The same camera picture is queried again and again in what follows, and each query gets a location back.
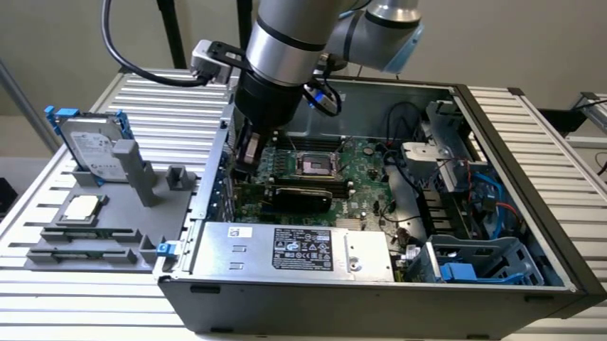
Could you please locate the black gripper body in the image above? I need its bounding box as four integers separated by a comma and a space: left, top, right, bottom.
234, 69, 305, 131

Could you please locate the black graphics card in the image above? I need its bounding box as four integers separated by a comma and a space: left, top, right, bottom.
233, 182, 333, 215

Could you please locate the black RAM slot bank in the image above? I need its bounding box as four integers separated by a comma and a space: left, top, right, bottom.
273, 136, 345, 151
273, 176, 356, 199

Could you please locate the metal CPU socket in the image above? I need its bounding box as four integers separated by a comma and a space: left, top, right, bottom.
292, 150, 340, 178

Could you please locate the green motherboard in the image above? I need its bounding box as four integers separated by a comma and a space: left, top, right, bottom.
230, 134, 394, 229

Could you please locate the black stand pole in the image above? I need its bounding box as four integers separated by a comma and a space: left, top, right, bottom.
154, 0, 188, 70

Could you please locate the silver power supply unit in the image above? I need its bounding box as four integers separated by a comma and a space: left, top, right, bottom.
188, 221, 397, 283

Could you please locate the grey parts rack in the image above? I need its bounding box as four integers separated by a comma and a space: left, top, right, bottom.
25, 138, 204, 273

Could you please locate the silver CPU chip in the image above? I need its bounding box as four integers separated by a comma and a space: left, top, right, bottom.
62, 194, 104, 222

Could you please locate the grey metal drive cage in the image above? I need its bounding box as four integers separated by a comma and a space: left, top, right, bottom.
400, 99, 490, 195

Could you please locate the green RAM stick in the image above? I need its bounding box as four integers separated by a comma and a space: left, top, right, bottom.
30, 249, 128, 261

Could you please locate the open black PC case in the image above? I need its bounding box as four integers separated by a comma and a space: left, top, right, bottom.
152, 75, 600, 335

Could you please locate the black object at floor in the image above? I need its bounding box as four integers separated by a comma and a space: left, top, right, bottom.
0, 177, 18, 215

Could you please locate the blue and grey disk bay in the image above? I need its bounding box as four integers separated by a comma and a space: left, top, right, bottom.
409, 235, 545, 286

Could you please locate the black box beside table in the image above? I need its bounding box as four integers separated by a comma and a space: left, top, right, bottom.
536, 107, 585, 134

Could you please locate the cable with blue plug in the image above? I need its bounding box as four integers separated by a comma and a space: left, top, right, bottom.
301, 53, 344, 117

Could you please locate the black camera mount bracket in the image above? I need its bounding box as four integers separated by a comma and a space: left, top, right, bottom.
209, 40, 248, 69

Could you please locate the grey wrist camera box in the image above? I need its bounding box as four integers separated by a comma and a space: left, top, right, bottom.
188, 39, 234, 87

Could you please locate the black looped power wire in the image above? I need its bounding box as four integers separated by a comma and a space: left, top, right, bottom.
384, 102, 428, 168

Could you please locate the hard disk in blue bracket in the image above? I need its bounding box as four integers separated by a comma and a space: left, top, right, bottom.
44, 105, 137, 186

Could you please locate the thick black camera cable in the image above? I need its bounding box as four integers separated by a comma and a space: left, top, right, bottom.
100, 0, 210, 87

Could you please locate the red wire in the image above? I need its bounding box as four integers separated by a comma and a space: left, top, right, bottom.
437, 158, 516, 214

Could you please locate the blue data wire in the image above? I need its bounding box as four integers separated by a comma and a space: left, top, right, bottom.
466, 169, 522, 246

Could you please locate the aluminium frame side table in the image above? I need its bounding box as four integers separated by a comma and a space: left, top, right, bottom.
563, 91, 607, 150

